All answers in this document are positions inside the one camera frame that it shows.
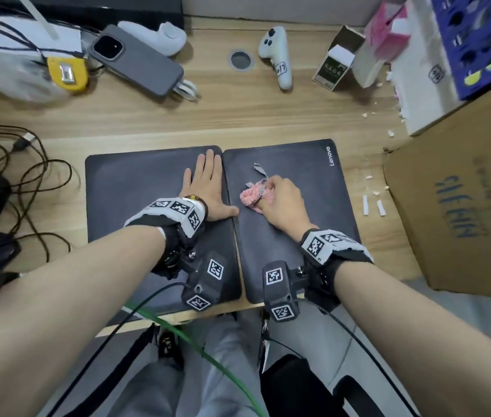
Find black mat with white print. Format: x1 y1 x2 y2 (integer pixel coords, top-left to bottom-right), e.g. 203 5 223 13
222 139 362 305

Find left wrist band with markers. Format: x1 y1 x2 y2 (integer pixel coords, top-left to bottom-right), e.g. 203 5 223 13
123 196 210 281

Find black camera cable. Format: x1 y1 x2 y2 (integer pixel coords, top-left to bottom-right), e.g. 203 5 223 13
300 297 409 417
56 281 190 417

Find white charging cable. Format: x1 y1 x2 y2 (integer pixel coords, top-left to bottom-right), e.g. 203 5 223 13
171 79 201 103

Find person's left hand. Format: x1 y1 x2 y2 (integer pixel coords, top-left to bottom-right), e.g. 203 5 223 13
181 149 240 222

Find wrist band with markers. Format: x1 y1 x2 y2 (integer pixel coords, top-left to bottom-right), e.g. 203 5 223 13
123 196 210 281
299 228 375 310

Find black left camera cable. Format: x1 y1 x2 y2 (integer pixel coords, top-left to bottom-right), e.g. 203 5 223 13
56 281 190 417

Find yellow tape measure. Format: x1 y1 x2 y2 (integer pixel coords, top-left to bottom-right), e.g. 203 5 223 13
46 56 89 93

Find white plastic bag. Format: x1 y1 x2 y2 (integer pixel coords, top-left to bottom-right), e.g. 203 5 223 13
0 0 85 105

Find grey smartphone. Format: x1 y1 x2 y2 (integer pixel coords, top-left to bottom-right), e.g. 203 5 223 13
88 24 185 101

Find person's grey trousers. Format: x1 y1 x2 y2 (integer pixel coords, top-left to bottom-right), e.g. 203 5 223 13
37 301 422 417

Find black right camera cable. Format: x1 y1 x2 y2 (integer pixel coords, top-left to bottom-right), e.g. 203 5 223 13
300 297 409 417

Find pink knitted pouch with strap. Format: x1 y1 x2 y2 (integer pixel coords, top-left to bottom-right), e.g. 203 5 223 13
239 162 273 209

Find black monitor base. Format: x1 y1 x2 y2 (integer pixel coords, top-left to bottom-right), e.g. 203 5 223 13
0 0 185 36

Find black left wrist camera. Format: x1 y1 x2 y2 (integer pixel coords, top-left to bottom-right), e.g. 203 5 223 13
180 252 229 312

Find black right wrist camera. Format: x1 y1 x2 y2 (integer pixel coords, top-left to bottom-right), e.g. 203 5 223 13
262 261 305 323

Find person's right forearm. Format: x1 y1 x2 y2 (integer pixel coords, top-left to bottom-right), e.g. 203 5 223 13
334 259 491 417

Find right wrist band with markers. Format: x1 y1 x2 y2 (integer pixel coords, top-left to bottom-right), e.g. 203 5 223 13
299 228 375 310

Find white foam box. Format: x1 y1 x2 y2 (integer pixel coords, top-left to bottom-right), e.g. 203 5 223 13
386 0 476 137

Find blue plastic crate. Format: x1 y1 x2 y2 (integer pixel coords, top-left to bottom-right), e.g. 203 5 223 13
428 0 491 101

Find pink tissue pack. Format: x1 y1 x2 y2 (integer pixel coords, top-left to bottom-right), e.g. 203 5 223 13
364 1 409 62

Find brown cardboard box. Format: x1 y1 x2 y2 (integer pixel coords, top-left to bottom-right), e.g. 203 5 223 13
382 69 491 302

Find white controller with black buttons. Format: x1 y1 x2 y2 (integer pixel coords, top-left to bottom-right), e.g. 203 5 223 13
258 25 294 91

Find person's right hand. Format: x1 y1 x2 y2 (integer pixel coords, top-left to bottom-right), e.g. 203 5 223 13
257 175 319 239

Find tangle of black cables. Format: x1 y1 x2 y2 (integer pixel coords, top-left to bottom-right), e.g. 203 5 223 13
0 125 82 263

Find grey round desk grommet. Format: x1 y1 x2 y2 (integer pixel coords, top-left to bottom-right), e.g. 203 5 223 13
228 48 255 73

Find green cable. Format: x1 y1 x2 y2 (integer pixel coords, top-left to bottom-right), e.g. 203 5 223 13
123 300 269 417

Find plain white controller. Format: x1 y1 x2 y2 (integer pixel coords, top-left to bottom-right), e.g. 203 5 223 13
117 21 188 58

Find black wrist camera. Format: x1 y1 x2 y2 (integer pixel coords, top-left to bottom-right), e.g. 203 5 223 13
180 252 229 312
262 261 305 323

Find person's left forearm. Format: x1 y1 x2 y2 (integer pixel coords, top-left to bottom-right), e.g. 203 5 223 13
0 223 169 417

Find small green and white box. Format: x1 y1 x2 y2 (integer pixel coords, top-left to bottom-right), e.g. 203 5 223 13
312 25 366 91

